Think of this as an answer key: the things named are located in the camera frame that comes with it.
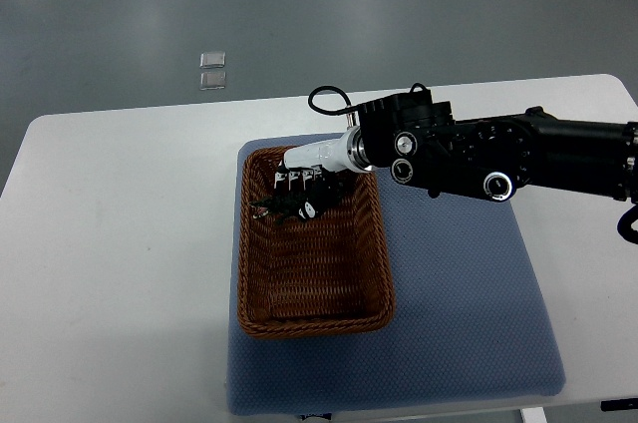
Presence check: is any upper floor metal plate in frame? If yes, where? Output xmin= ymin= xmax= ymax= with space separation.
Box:
xmin=199 ymin=51 xmax=226 ymax=69

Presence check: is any blue-grey padded mat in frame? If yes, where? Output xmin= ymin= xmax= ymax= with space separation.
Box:
xmin=226 ymin=136 xmax=565 ymax=415

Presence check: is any dark toy crocodile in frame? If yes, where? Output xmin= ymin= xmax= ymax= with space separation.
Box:
xmin=249 ymin=193 xmax=309 ymax=224

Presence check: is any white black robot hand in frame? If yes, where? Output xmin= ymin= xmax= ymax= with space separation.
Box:
xmin=274 ymin=135 xmax=356 ymax=221

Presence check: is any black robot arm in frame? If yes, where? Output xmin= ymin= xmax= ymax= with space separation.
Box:
xmin=310 ymin=83 xmax=637 ymax=203

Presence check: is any brown wicker basket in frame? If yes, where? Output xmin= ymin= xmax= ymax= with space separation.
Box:
xmin=235 ymin=146 xmax=395 ymax=339

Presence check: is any floor metal plate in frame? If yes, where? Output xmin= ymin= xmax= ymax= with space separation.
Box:
xmin=199 ymin=51 xmax=226 ymax=69
xmin=199 ymin=70 xmax=226 ymax=91

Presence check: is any black bracket at table edge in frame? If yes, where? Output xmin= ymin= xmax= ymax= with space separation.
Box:
xmin=600 ymin=397 xmax=638 ymax=412

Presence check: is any lower floor metal plate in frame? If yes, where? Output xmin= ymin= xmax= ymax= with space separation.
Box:
xmin=199 ymin=70 xmax=226 ymax=91

